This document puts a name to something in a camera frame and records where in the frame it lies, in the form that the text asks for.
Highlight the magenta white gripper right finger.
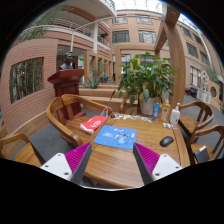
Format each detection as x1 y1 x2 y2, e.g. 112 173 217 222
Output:
133 143 182 185

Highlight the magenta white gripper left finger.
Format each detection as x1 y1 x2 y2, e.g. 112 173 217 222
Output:
41 143 92 185

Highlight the black computer mouse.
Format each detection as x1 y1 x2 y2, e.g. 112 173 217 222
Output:
160 136 174 147

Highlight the blue cartoon mouse pad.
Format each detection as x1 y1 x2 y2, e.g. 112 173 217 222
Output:
94 125 137 150

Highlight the red white bag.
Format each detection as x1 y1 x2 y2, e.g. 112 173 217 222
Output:
80 116 106 134

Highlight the wooden armchair far left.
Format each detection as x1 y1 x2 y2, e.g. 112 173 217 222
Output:
46 94 112 147

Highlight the wooden armchair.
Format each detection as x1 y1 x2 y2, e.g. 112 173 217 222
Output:
179 101 214 137
46 94 112 147

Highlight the wooden armchair far right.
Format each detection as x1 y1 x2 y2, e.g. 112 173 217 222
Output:
179 101 214 137

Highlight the white pump bottle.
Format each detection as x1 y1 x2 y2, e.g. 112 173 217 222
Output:
170 104 180 125

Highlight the wooden chair near left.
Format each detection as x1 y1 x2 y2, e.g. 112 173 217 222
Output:
0 133 45 167

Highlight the blue tube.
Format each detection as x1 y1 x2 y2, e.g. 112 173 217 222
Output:
152 103 160 121

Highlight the yellow spray bottle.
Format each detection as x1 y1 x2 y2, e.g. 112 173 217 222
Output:
160 100 170 121

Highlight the wooden chair behind table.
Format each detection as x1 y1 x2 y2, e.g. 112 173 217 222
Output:
119 95 139 115

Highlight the wooden chair near right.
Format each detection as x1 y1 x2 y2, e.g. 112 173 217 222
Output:
186 124 224 165

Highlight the green potted plant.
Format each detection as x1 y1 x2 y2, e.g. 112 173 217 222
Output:
111 55 176 115

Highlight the dark bust statue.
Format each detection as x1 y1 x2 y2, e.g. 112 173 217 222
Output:
59 52 73 70

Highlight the red wooden pedestal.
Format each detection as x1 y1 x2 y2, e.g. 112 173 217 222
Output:
48 69 86 123

